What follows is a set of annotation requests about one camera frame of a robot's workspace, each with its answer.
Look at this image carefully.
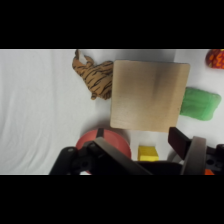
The tiger plush toy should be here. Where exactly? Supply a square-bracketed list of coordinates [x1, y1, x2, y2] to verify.
[72, 49, 115, 101]

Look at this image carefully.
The green sponge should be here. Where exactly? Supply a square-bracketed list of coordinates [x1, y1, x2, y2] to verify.
[179, 87, 222, 122]

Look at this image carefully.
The red ball with orange pattern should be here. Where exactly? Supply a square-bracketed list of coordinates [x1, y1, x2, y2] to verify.
[205, 49, 224, 70]

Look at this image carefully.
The orange block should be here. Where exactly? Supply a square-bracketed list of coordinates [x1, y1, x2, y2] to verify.
[203, 168, 216, 176]

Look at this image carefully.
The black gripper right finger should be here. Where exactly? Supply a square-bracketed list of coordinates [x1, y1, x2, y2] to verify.
[167, 126, 208, 175]

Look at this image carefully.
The pink bowl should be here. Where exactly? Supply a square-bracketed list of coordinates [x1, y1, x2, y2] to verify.
[75, 129, 132, 175]

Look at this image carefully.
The wooden toy oven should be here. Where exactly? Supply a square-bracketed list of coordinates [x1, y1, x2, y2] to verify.
[109, 59, 191, 133]

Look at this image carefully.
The yellow block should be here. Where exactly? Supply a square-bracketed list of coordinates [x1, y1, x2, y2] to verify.
[138, 145, 160, 163]

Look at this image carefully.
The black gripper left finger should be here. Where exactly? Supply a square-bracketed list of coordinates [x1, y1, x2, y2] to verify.
[84, 128, 153, 175]

